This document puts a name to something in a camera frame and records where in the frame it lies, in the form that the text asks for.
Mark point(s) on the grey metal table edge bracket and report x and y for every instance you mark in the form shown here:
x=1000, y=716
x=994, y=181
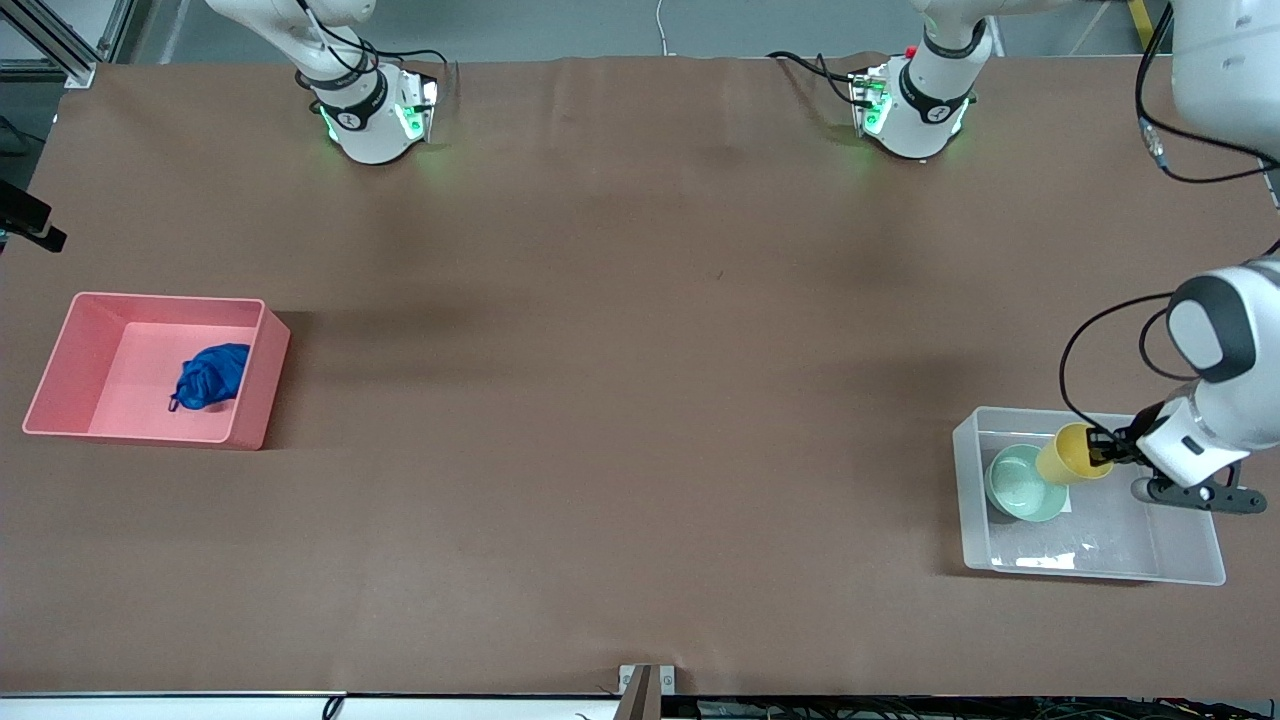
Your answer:
x=640, y=690

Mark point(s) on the brown table cover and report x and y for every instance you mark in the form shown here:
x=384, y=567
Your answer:
x=640, y=480

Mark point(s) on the white table edge strip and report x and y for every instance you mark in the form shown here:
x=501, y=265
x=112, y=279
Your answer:
x=200, y=708

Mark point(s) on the aluminium frame post with bracket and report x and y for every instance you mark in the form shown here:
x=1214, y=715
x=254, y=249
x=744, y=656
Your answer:
x=60, y=45

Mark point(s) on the yellow plastic cup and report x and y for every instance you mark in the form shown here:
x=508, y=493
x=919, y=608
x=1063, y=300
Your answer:
x=1066, y=460

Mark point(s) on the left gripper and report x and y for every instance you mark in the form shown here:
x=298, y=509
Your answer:
x=1124, y=443

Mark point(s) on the blue cloth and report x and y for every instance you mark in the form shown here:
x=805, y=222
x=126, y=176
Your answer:
x=212, y=376

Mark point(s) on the mint green bowl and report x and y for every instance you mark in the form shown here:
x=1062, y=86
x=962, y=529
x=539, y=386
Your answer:
x=1020, y=490

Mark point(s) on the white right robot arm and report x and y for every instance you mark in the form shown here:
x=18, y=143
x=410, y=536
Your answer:
x=365, y=130

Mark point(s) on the pink plastic bin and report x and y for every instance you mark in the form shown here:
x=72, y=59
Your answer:
x=130, y=400

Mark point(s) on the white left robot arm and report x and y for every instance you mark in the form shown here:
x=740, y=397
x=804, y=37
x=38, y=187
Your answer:
x=1235, y=400

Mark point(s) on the clear plastic bin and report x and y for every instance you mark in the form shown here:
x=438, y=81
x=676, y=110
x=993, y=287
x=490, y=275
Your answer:
x=1120, y=540

